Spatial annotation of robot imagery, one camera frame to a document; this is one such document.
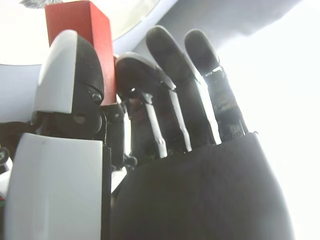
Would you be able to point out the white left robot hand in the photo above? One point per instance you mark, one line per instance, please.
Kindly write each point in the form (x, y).
(200, 195)

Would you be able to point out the red cube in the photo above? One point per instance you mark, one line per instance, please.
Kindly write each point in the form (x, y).
(82, 22)

